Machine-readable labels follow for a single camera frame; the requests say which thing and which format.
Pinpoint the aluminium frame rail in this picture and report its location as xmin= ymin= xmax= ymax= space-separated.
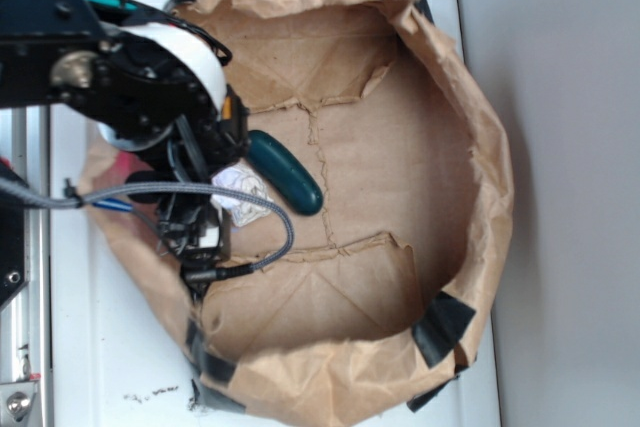
xmin=1 ymin=106 xmax=54 ymax=426

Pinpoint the brown paper bag tray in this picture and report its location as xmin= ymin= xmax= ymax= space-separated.
xmin=91 ymin=0 xmax=514 ymax=426

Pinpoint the black tape inner left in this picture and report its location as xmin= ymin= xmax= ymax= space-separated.
xmin=185 ymin=279 xmax=210 ymax=305

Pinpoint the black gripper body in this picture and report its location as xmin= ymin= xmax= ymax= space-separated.
xmin=124 ymin=86 xmax=251 ymax=268

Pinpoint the white paper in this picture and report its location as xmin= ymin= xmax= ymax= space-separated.
xmin=209 ymin=161 xmax=276 ymax=228

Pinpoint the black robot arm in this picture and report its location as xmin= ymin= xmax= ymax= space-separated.
xmin=1 ymin=0 xmax=250 ymax=270

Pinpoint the dark green toy cucumber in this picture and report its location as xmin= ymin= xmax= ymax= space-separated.
xmin=246 ymin=130 xmax=324 ymax=216

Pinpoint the black tape bottom right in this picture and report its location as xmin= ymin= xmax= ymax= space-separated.
xmin=411 ymin=291 xmax=476 ymax=368

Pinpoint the white plastic board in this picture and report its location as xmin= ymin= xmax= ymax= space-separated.
xmin=48 ymin=0 xmax=503 ymax=427

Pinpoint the black tape bottom left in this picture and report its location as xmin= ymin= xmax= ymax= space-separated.
xmin=186 ymin=320 xmax=246 ymax=414

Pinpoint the black tape top right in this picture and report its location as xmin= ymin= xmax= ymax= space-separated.
xmin=414 ymin=0 xmax=434 ymax=24

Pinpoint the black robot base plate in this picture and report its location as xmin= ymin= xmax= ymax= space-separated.
xmin=1 ymin=190 xmax=29 ymax=310

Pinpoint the grey braided cable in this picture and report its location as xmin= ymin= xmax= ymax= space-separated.
xmin=0 ymin=179 xmax=295 ymax=283

